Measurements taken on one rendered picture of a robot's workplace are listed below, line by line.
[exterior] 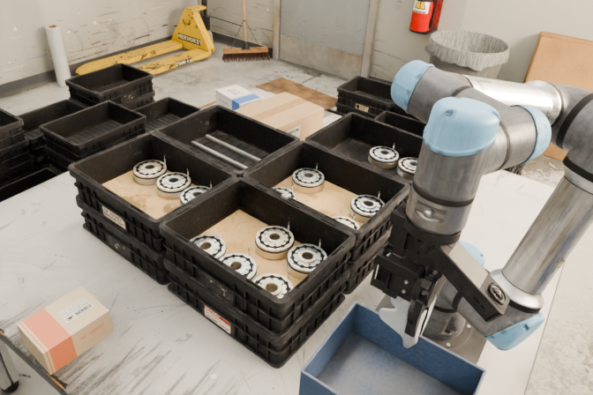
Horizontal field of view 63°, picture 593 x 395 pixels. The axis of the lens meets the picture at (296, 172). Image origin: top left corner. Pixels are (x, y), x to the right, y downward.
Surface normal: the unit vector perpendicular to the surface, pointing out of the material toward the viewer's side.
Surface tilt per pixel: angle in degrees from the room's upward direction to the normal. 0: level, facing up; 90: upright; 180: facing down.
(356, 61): 90
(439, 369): 91
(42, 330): 0
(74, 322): 0
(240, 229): 0
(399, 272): 85
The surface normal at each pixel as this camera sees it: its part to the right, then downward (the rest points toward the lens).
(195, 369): 0.06, -0.84
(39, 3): 0.83, 0.34
